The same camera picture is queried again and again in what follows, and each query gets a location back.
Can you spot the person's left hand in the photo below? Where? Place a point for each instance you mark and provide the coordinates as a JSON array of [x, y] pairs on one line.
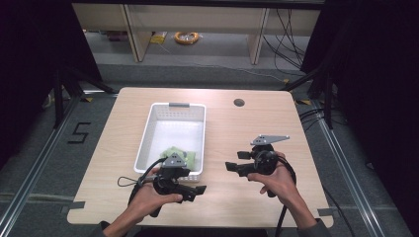
[[145, 199]]

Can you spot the aluminium floor rail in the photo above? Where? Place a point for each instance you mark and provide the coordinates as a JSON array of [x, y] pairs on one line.
[[351, 179], [36, 166]]

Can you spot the white perforated plastic basket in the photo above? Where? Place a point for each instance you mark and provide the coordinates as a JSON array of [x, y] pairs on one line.
[[174, 131]]

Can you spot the person's right hand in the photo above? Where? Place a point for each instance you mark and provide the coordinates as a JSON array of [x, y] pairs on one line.
[[285, 181]]

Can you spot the green cloth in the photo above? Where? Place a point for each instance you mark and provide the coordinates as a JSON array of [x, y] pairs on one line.
[[187, 157]]

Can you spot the black metal stand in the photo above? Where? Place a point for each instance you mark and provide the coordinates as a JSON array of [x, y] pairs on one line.
[[326, 98], [59, 98]]

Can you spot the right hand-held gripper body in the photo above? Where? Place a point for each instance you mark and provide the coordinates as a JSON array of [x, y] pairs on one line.
[[265, 161]]

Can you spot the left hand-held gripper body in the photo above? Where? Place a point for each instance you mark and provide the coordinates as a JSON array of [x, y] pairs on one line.
[[168, 182]]

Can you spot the beige wooden shelf unit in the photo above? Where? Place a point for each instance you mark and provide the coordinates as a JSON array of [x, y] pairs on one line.
[[197, 16]]

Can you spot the yellow packet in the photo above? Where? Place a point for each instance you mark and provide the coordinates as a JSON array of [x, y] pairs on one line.
[[158, 38]]

